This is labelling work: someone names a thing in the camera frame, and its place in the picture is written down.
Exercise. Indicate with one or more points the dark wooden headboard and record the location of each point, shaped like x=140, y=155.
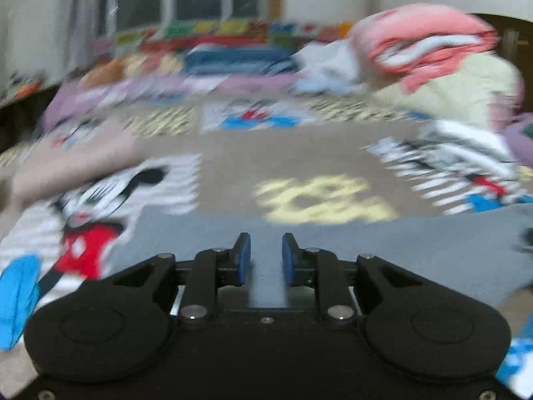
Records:
x=514, y=35

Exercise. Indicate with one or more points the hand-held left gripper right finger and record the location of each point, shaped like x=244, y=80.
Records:
x=288, y=261

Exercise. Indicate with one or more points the mauve cloth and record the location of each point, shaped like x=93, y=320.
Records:
x=520, y=135

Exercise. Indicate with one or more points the colourful patchwork mat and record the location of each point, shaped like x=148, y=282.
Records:
x=233, y=29

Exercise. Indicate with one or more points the folded pink blanket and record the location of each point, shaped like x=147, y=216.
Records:
x=420, y=37

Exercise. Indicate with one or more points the purple cloth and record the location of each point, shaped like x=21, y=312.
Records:
x=137, y=89

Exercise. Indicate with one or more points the pale pink garment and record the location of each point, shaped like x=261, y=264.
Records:
x=79, y=162

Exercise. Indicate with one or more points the cream quilt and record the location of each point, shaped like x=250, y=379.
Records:
x=458, y=91

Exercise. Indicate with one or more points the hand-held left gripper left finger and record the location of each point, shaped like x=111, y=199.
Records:
x=244, y=260

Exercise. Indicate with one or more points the striped cartoon print garment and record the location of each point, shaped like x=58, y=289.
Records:
x=454, y=158

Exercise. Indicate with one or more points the grey-blue garment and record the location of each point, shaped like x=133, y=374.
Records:
x=408, y=246

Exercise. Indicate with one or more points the white and light-blue clothes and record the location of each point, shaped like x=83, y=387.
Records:
x=327, y=68

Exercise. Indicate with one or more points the blue striped cloth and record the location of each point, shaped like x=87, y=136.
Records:
x=241, y=60

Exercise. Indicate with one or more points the cartoon printed blanket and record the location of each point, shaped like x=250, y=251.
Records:
x=233, y=162

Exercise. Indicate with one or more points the grey curtain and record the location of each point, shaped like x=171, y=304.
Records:
x=81, y=2

